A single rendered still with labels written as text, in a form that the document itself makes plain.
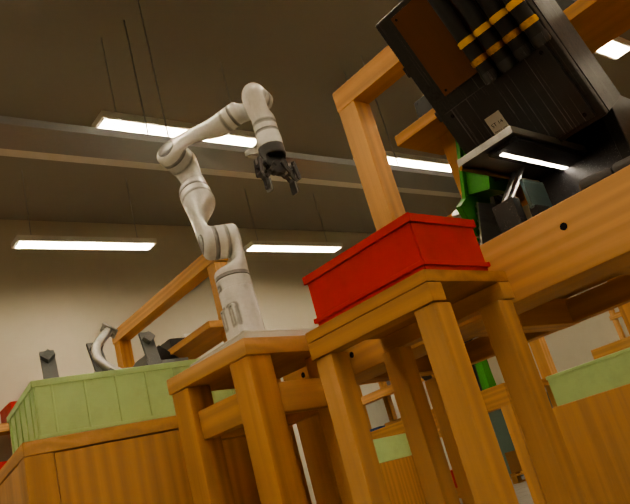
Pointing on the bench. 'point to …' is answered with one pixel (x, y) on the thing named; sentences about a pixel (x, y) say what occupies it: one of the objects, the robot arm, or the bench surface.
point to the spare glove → (613, 168)
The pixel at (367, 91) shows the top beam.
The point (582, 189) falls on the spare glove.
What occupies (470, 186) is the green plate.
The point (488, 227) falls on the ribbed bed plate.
